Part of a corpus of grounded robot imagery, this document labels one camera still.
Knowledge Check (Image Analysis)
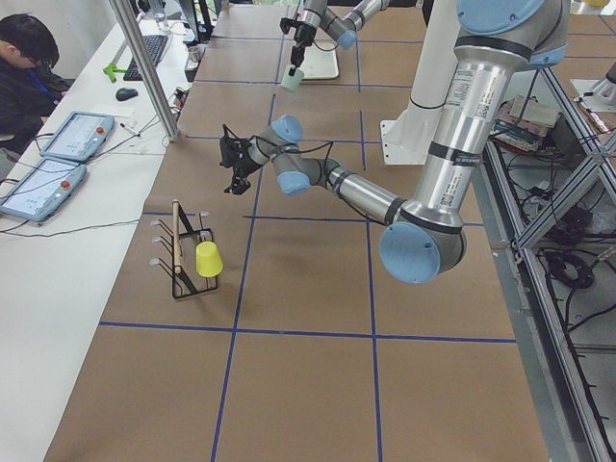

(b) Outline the upper teach pendant tablet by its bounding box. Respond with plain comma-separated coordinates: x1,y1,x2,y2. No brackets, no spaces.
40,111,116,163

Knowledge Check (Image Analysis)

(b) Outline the metal cup on desk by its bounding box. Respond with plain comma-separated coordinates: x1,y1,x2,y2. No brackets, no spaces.
188,46,200,63

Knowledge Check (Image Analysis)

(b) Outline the black marker pen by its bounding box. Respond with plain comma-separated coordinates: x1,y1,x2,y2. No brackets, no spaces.
119,122,141,138

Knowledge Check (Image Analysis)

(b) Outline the aluminium frame post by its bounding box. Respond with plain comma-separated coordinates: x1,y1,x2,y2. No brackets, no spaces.
110,0,180,142

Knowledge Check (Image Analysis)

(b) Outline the black keyboard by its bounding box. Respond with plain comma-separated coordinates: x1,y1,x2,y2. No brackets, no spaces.
122,34,170,82

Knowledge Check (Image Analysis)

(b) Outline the green plastic tool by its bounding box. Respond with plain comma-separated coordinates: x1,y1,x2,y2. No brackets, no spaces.
103,63,126,83

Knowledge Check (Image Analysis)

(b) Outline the lower teach pendant tablet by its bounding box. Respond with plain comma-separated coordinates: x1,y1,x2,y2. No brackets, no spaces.
1,158,87,222

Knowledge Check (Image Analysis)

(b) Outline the teach pendant tablet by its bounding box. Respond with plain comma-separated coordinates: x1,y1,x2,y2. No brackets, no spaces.
40,111,116,163
1,158,87,222

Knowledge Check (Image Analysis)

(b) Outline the stack of books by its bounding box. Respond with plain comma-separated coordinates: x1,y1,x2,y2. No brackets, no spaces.
491,95,560,152

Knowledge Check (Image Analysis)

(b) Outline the white bear print tray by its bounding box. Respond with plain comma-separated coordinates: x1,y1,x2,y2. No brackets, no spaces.
299,42,339,81

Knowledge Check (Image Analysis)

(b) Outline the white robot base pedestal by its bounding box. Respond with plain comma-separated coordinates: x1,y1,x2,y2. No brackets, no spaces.
379,0,463,167

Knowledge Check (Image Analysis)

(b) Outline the person in black jacket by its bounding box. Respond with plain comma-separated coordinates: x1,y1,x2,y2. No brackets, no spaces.
1,13,71,155

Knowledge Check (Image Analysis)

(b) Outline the black computer mouse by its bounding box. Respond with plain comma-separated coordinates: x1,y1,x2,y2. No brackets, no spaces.
115,88,139,102

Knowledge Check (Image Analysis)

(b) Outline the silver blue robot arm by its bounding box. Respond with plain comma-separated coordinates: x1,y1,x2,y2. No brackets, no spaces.
280,0,391,77
219,1,570,284

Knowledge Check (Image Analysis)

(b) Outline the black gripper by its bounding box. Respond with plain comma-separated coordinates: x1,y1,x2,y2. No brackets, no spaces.
219,124,254,194
280,17,314,75

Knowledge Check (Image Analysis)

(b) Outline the black wire cup rack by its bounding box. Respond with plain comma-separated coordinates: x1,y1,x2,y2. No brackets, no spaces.
149,199,219,301

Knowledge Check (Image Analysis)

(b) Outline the light green cup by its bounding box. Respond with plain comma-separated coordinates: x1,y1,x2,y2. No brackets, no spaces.
280,64,304,92

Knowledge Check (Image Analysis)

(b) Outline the yellow cup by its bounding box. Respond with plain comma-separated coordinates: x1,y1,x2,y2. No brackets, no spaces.
195,242,223,278

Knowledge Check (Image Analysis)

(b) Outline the aluminium frame side rack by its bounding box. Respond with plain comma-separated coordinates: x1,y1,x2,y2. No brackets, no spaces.
475,70,615,461

